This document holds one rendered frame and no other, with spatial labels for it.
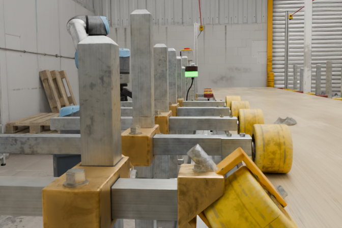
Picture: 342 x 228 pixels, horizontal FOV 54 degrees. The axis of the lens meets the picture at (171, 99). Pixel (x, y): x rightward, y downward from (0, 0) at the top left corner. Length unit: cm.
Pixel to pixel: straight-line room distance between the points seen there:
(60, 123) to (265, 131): 52
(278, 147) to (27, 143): 42
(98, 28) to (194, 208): 195
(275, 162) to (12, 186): 37
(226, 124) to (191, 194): 51
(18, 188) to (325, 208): 35
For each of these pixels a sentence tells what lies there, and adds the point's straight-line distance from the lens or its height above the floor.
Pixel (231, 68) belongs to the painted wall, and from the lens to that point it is 938.
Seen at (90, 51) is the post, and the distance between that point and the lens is 35.
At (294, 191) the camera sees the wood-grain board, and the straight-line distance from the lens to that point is 51.
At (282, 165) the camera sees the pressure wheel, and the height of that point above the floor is 92.
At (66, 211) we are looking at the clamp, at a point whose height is 95.
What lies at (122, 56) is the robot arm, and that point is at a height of 115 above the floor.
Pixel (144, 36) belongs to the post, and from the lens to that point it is 60.
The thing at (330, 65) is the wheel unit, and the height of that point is 112.
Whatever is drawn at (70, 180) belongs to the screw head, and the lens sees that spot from 30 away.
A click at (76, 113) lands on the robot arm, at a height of 83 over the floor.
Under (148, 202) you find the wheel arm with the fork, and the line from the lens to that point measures 32.
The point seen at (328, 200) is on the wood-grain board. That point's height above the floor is 90.
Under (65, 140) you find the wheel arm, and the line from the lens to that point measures 61.
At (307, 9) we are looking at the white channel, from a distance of 307.
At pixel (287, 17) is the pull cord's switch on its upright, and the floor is 174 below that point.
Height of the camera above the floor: 106
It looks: 4 degrees down
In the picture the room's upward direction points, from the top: 1 degrees counter-clockwise
